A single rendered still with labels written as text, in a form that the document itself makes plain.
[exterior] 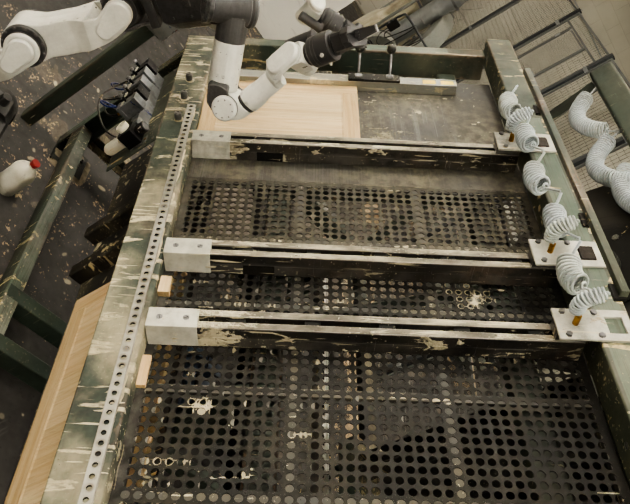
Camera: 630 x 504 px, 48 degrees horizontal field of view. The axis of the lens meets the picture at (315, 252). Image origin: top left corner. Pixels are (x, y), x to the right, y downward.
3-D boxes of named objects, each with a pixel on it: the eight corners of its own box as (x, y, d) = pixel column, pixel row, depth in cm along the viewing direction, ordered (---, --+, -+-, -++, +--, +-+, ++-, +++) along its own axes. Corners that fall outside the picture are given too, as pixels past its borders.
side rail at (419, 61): (218, 60, 295) (217, 36, 287) (477, 73, 298) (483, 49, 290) (217, 67, 291) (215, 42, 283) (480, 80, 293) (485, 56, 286)
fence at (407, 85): (210, 77, 272) (210, 67, 270) (453, 89, 275) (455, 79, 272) (209, 83, 269) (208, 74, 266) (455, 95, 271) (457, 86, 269)
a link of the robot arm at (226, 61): (197, 114, 210) (207, 40, 199) (211, 103, 221) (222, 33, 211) (233, 125, 209) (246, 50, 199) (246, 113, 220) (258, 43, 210)
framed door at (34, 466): (81, 303, 251) (76, 300, 250) (197, 238, 229) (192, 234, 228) (-7, 553, 184) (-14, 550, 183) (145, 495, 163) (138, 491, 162)
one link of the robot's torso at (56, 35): (-12, 37, 221) (117, -11, 210) (6, 13, 234) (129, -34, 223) (17, 78, 231) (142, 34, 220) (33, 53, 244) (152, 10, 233)
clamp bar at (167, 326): (153, 319, 179) (142, 250, 163) (611, 338, 182) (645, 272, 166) (146, 350, 172) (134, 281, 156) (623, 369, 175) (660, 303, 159)
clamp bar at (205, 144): (195, 144, 238) (190, 80, 222) (541, 160, 241) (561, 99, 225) (191, 161, 231) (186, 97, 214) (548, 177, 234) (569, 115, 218)
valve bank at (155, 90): (109, 71, 271) (154, 38, 262) (135, 98, 279) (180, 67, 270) (75, 144, 234) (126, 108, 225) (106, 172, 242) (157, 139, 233)
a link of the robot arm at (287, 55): (299, 53, 196) (265, 82, 201) (317, 63, 203) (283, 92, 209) (290, 36, 198) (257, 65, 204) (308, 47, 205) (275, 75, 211)
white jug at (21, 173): (-3, 170, 279) (30, 146, 271) (17, 186, 284) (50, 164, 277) (-12, 185, 272) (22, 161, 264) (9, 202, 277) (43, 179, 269)
